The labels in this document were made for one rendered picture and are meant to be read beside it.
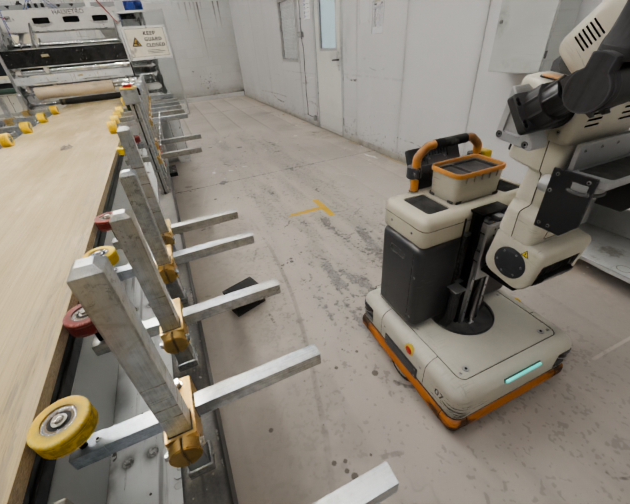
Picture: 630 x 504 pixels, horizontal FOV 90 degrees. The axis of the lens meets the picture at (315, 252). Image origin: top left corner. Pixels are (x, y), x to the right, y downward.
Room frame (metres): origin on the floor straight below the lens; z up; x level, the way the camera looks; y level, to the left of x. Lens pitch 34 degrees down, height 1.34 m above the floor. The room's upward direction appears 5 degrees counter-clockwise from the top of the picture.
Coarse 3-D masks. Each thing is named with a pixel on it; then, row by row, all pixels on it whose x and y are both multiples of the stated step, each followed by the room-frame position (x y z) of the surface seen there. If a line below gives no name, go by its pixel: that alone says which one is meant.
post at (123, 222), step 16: (112, 224) 0.49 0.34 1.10; (128, 224) 0.50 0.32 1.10; (128, 240) 0.50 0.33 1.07; (144, 240) 0.53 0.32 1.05; (128, 256) 0.49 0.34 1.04; (144, 256) 0.50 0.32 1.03; (144, 272) 0.50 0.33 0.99; (144, 288) 0.49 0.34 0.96; (160, 288) 0.50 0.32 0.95; (160, 304) 0.50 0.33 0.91; (160, 320) 0.49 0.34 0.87; (176, 320) 0.50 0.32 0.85; (192, 352) 0.52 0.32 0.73
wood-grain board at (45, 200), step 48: (48, 144) 2.15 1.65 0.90; (96, 144) 2.04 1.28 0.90; (0, 192) 1.30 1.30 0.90; (48, 192) 1.25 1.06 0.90; (96, 192) 1.21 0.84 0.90; (0, 240) 0.86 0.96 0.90; (48, 240) 0.84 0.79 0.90; (0, 288) 0.61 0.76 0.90; (48, 288) 0.60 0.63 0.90; (0, 336) 0.45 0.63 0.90; (48, 336) 0.44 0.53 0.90; (0, 384) 0.34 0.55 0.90; (48, 384) 0.34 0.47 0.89; (0, 432) 0.26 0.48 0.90; (0, 480) 0.19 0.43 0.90
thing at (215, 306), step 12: (252, 288) 0.63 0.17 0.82; (264, 288) 0.62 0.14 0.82; (276, 288) 0.63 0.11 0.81; (216, 300) 0.59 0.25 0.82; (228, 300) 0.59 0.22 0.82; (240, 300) 0.60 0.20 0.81; (252, 300) 0.61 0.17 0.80; (192, 312) 0.56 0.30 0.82; (204, 312) 0.56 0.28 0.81; (216, 312) 0.57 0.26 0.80; (144, 324) 0.53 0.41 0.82; (156, 324) 0.53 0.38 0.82; (96, 348) 0.48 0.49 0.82; (108, 348) 0.48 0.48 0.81
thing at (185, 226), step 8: (208, 216) 1.08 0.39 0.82; (216, 216) 1.07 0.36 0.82; (224, 216) 1.08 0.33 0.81; (232, 216) 1.09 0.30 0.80; (176, 224) 1.04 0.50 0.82; (184, 224) 1.03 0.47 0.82; (192, 224) 1.04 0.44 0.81; (200, 224) 1.05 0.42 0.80; (208, 224) 1.06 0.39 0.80; (176, 232) 1.02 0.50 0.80; (112, 240) 0.96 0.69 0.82; (120, 248) 0.94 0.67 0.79
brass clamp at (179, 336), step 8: (176, 304) 0.58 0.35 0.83; (184, 320) 0.55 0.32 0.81; (160, 328) 0.50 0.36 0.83; (176, 328) 0.50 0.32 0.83; (184, 328) 0.51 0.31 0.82; (160, 336) 0.48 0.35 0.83; (168, 336) 0.48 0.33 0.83; (176, 336) 0.48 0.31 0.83; (184, 336) 0.49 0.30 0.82; (160, 344) 0.47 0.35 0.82; (168, 344) 0.47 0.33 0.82; (176, 344) 0.47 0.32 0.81; (184, 344) 0.48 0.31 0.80; (168, 352) 0.47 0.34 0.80; (176, 352) 0.47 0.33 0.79
